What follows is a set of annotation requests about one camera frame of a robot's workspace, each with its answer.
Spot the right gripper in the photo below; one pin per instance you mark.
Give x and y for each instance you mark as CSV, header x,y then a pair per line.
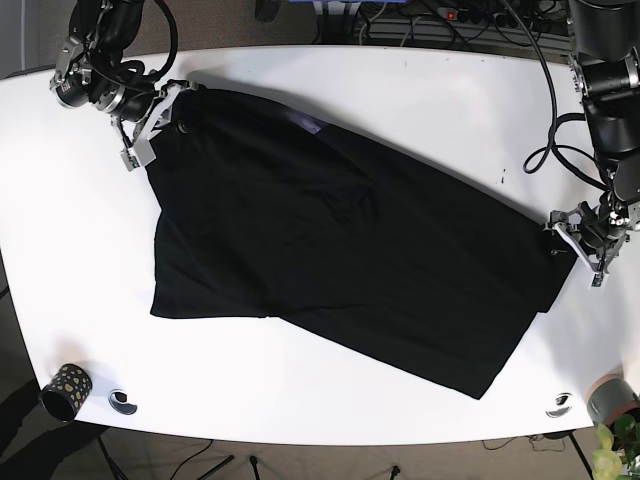
x,y
138,119

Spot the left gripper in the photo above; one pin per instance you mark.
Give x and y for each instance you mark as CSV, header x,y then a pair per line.
x,y
594,235

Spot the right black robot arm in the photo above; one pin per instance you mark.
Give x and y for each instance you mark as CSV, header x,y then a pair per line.
x,y
91,69

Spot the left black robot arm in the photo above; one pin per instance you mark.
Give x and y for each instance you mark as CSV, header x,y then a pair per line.
x,y
605,63

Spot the grey plant pot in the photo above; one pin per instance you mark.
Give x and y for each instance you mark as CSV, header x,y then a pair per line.
x,y
609,398

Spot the right metal table grommet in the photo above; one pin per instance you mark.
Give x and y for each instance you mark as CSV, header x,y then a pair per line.
x,y
561,404

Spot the metal table grommet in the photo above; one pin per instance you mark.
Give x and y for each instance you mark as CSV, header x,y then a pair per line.
x,y
561,404
119,401

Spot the left metal table grommet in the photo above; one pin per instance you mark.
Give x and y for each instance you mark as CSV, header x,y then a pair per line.
x,y
119,401

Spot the black floral cup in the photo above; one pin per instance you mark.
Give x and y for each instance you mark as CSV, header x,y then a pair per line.
x,y
66,393

